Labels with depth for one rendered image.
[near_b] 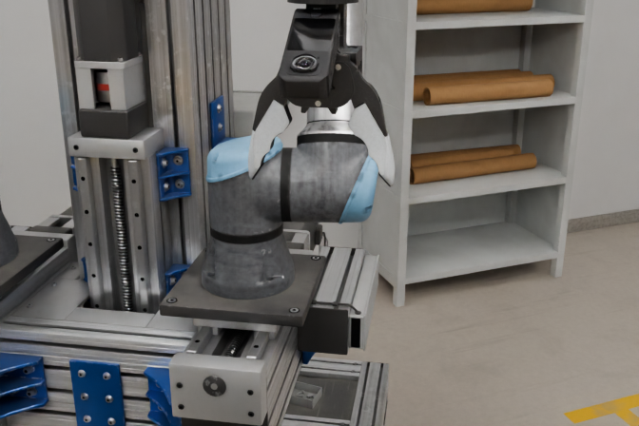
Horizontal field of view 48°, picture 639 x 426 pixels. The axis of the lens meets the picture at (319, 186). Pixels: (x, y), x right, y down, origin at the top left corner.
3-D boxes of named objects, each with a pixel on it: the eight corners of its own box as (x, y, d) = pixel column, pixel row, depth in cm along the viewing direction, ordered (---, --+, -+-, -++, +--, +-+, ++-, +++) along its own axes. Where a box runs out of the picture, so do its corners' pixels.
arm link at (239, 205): (215, 207, 121) (211, 129, 117) (296, 209, 121) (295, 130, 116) (202, 235, 110) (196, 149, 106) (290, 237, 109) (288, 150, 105)
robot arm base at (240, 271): (217, 256, 127) (214, 203, 124) (301, 261, 124) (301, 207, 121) (188, 295, 113) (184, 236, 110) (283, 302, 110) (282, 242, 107)
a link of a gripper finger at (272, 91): (280, 145, 77) (328, 81, 74) (277, 149, 75) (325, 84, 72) (244, 118, 77) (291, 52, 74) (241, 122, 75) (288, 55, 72)
